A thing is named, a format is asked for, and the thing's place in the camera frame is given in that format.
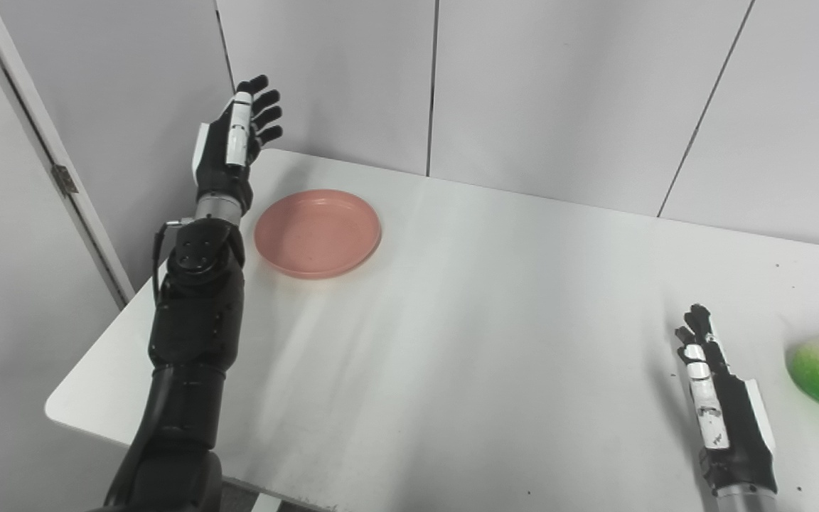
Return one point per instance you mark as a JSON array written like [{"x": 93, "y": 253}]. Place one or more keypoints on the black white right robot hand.
[{"x": 736, "y": 427}]

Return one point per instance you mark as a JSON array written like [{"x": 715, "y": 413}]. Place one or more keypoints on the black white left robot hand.
[{"x": 217, "y": 156}]

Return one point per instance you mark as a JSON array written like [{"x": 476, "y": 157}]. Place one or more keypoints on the pink round plate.
[{"x": 317, "y": 235}]

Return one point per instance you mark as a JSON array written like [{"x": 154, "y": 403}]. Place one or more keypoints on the grey metal door hinge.
[{"x": 65, "y": 179}]

